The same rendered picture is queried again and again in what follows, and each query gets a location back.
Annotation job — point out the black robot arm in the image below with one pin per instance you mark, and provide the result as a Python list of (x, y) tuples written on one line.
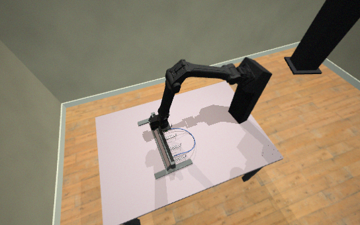
[(176, 75)]

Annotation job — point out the black patch panel rack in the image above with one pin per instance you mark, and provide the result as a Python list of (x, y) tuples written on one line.
[(172, 167)]

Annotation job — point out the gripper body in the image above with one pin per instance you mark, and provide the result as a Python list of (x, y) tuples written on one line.
[(167, 127)]

